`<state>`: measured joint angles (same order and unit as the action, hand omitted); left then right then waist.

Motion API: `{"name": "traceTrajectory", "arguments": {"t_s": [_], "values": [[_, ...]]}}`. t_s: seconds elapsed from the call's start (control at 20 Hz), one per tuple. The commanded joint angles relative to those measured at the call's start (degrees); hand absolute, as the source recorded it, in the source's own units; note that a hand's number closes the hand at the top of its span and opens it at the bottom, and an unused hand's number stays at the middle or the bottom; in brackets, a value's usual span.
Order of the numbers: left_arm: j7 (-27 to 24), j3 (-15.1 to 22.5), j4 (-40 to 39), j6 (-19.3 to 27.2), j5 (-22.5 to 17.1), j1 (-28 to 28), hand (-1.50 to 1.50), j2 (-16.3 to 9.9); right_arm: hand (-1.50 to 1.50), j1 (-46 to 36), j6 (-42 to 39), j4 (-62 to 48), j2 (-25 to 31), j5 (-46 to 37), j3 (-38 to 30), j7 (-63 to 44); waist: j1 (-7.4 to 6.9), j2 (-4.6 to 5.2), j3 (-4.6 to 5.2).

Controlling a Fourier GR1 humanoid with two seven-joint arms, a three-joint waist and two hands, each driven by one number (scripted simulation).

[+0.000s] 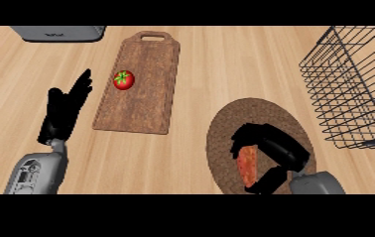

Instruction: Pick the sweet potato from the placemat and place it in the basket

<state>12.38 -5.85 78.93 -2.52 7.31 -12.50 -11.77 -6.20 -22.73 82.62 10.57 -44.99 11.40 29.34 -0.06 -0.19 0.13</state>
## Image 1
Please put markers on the orange sweet potato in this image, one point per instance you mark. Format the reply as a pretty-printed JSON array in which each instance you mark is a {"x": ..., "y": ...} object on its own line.
[{"x": 248, "y": 165}]

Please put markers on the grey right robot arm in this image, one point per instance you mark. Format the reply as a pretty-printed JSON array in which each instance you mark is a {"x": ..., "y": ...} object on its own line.
[{"x": 315, "y": 183}]

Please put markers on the round brown woven placemat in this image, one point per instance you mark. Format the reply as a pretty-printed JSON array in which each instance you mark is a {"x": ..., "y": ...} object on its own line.
[{"x": 228, "y": 128}]

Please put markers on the brown wooden cutting board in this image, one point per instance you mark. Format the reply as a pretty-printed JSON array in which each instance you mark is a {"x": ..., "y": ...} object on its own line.
[{"x": 138, "y": 82}]

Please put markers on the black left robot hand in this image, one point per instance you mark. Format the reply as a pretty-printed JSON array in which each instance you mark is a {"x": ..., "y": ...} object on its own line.
[{"x": 62, "y": 112}]

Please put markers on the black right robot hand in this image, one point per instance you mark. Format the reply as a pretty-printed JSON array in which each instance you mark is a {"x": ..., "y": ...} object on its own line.
[{"x": 279, "y": 145}]

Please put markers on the grey toaster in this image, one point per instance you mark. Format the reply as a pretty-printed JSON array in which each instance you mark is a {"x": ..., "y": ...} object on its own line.
[{"x": 59, "y": 33}]

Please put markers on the red tomato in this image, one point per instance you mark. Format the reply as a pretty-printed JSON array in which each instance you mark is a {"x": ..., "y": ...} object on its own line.
[{"x": 122, "y": 80}]

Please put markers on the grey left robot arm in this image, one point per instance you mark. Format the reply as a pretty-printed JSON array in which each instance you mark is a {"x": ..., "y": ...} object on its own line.
[{"x": 39, "y": 171}]

